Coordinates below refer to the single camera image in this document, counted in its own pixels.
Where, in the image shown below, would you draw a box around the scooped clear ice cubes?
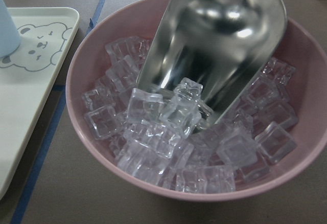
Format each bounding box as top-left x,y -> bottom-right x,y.
127,78 -> 214,139

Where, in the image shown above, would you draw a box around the steel ice scoop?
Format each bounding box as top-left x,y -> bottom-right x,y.
136,0 -> 288,126

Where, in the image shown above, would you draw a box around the pile of clear ice cubes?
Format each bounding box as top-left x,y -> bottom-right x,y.
81,36 -> 298,194

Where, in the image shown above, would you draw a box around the light blue plastic cup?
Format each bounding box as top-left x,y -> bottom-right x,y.
1,0 -> 21,57

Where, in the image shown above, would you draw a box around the pink bowl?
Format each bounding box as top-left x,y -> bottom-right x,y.
66,0 -> 326,202

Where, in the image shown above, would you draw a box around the cream bear serving tray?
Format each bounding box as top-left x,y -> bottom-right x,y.
1,7 -> 80,196

